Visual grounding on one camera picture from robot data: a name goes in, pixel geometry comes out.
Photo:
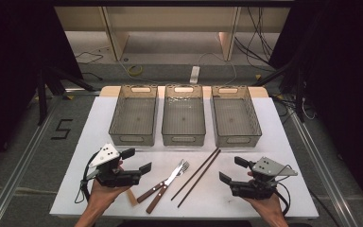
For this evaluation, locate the white power strip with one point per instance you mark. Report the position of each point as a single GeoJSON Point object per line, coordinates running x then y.
{"type": "Point", "coordinates": [194, 75]}

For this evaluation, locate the person's left hand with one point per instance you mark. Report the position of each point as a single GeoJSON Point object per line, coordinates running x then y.
{"type": "Point", "coordinates": [104, 197]}

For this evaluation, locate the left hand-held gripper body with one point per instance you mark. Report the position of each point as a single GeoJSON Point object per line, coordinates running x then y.
{"type": "Point", "coordinates": [107, 155]}

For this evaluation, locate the aluminium floor rail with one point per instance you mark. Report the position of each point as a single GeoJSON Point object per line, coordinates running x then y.
{"type": "Point", "coordinates": [19, 170]}
{"type": "Point", "coordinates": [324, 176]}

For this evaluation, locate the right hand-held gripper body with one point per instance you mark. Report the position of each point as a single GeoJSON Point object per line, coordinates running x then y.
{"type": "Point", "coordinates": [269, 167]}

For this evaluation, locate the black metal stand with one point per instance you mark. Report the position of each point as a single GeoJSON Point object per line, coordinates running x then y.
{"type": "Point", "coordinates": [300, 94]}
{"type": "Point", "coordinates": [41, 94]}

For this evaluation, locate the translucent brown plastic basket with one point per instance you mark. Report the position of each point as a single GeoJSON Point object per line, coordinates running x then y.
{"type": "Point", "coordinates": [234, 119]}
{"type": "Point", "coordinates": [183, 118]}
{"type": "Point", "coordinates": [135, 118]}

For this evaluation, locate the person's right hand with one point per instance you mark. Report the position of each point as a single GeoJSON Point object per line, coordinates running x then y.
{"type": "Point", "coordinates": [271, 206]}

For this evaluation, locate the white table cover sheet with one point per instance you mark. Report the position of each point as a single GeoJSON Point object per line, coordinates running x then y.
{"type": "Point", "coordinates": [220, 195]}

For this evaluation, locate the light wooden shelf unit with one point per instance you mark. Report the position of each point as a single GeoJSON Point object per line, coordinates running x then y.
{"type": "Point", "coordinates": [176, 19]}

